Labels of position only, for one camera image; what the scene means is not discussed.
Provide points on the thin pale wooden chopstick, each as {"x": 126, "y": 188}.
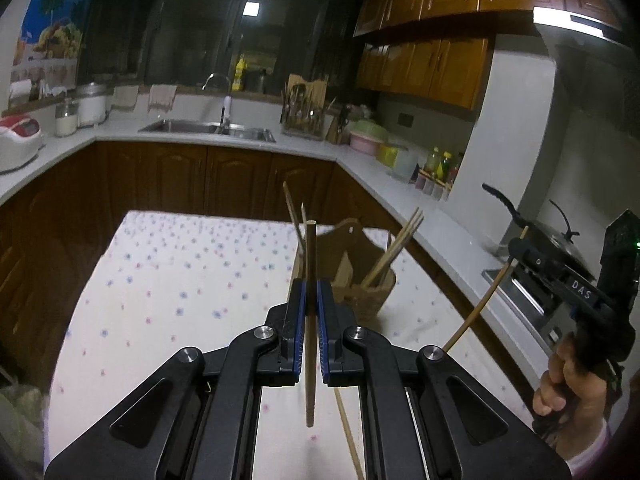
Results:
{"x": 480, "y": 305}

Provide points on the beige hanging cloth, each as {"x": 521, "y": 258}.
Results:
{"x": 125, "y": 97}

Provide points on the dish rack with utensils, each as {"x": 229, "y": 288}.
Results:
{"x": 302, "y": 122}

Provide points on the green-yellow sauce bottle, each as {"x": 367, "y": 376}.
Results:
{"x": 446, "y": 167}

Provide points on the pink basin with green lid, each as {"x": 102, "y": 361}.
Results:
{"x": 367, "y": 137}

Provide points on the wall power outlet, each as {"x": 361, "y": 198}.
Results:
{"x": 405, "y": 120}

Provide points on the small glass jar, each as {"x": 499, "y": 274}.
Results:
{"x": 66, "y": 122}

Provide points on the large white lidded jar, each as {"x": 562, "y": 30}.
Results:
{"x": 91, "y": 107}

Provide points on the spice jar rack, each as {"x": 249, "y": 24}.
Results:
{"x": 432, "y": 187}

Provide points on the stainless steel sink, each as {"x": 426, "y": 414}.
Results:
{"x": 200, "y": 129}

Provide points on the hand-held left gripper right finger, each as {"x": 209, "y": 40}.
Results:
{"x": 323, "y": 320}

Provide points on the thick wooden chopstick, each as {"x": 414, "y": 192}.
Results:
{"x": 311, "y": 400}

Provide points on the dark bottle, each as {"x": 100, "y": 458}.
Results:
{"x": 256, "y": 82}

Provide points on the yellow-green container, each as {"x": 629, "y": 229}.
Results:
{"x": 387, "y": 155}

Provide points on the chrome faucet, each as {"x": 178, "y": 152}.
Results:
{"x": 226, "y": 110}

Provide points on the wooden utensil holder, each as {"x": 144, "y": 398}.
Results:
{"x": 360, "y": 305}

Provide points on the person's right hand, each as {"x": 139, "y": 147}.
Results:
{"x": 580, "y": 400}

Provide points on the knife block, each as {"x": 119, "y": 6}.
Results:
{"x": 339, "y": 127}

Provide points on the dark window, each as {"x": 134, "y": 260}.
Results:
{"x": 175, "y": 25}

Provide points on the clear plastic container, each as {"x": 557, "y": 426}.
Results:
{"x": 407, "y": 165}

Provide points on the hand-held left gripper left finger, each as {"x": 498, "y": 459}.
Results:
{"x": 300, "y": 320}

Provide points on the dark wooden lower cabinets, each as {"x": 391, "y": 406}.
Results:
{"x": 175, "y": 175}

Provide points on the gas stove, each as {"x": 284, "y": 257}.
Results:
{"x": 525, "y": 300}

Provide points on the floral white tablecloth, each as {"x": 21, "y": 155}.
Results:
{"x": 175, "y": 285}

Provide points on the range hood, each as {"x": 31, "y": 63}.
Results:
{"x": 575, "y": 22}

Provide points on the white rice cooker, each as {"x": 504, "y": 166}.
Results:
{"x": 17, "y": 142}

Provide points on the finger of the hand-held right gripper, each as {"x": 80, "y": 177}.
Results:
{"x": 575, "y": 287}

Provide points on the red sauce bottle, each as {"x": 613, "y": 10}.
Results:
{"x": 457, "y": 170}

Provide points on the fruit wall poster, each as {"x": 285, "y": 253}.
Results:
{"x": 55, "y": 30}

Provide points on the person's right forearm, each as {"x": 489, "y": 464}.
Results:
{"x": 587, "y": 452}

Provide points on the pink hanging cloth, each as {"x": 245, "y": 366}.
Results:
{"x": 162, "y": 97}

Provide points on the pale plastic bag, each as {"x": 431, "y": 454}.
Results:
{"x": 20, "y": 425}

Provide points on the wooden cutting board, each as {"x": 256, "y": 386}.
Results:
{"x": 312, "y": 90}

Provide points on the black wok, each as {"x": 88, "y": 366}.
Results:
{"x": 550, "y": 250}

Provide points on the yellow oil bottle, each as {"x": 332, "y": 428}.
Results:
{"x": 432, "y": 164}

